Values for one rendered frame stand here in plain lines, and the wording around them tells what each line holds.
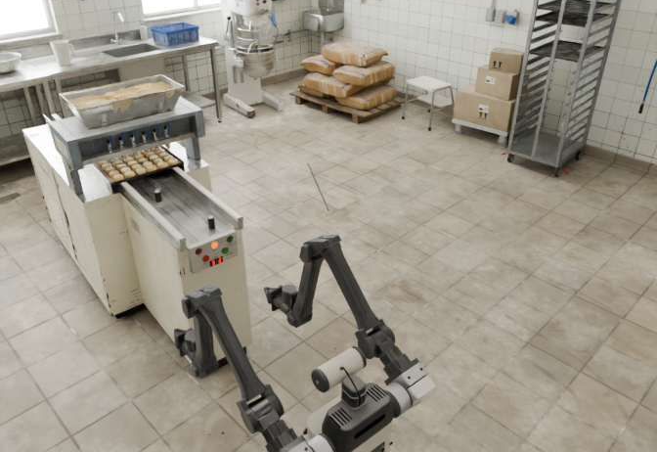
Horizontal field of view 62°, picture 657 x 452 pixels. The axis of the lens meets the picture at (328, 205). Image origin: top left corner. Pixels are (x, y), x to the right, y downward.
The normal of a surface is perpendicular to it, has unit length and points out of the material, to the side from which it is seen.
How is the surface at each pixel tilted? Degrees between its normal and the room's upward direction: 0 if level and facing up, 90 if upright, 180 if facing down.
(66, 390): 0
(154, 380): 0
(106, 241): 90
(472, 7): 90
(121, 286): 90
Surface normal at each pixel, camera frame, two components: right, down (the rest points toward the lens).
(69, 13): 0.70, 0.35
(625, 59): -0.71, 0.35
